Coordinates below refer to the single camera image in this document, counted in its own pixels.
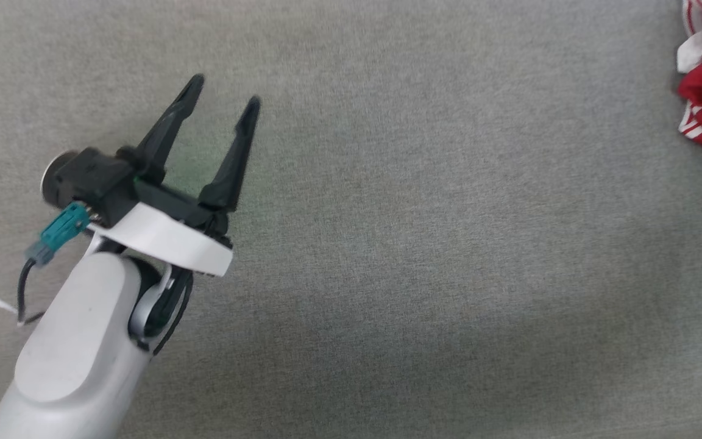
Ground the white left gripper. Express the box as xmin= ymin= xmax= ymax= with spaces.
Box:
xmin=89 ymin=74 xmax=261 ymax=278

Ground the grey fabric sofa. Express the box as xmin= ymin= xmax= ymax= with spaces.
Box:
xmin=0 ymin=0 xmax=702 ymax=439

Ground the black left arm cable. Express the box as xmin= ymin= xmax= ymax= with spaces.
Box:
xmin=17 ymin=202 xmax=194 ymax=355

